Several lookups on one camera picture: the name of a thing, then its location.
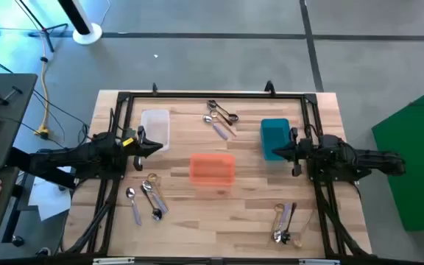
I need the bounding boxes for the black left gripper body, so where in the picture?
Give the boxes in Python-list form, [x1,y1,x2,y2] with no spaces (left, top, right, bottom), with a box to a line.
[122,124,148,172]

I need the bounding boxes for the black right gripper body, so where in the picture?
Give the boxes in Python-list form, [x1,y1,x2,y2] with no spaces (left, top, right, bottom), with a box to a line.
[289,127,311,177]

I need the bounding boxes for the clear plastic bin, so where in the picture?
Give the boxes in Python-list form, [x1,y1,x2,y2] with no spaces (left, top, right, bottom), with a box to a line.
[140,108,172,152]

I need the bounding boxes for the silver spoons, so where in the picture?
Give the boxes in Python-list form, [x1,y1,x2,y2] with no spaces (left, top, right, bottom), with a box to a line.
[206,99,234,127]

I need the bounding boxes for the teal plastic bin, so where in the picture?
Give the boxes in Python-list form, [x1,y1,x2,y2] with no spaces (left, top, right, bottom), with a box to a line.
[259,117,292,162]

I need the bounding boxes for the orange plastic bin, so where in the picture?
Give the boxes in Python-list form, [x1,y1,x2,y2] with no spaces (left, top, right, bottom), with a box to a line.
[188,152,237,187]

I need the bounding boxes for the black diagonal bar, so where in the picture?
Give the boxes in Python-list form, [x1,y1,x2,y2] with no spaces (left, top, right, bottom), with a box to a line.
[7,154,77,191]

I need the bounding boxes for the white paper sheets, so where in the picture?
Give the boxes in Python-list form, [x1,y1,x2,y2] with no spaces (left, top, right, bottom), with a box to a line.
[27,165,74,222]

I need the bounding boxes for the green panel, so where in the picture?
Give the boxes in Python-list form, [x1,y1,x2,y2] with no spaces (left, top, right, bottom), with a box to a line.
[371,80,424,233]

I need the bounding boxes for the grey desk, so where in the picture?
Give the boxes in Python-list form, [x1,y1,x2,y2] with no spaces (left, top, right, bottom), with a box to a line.
[0,72,39,261]

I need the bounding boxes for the black tripod stand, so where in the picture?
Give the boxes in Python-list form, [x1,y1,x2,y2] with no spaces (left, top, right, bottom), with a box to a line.
[15,0,69,53]

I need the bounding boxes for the black metal table frame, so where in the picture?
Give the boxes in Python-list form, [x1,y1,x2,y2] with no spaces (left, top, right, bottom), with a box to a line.
[60,90,373,258]

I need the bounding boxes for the yellow power cable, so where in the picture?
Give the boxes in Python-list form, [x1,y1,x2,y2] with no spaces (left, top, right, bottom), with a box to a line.
[37,31,51,140]

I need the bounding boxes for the white metal bracket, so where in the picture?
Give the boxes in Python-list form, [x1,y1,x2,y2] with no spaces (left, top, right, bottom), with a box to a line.
[92,257,135,265]
[299,258,341,265]

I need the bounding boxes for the white pedestal black pole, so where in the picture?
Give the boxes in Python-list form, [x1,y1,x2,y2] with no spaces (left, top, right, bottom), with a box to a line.
[57,0,103,46]

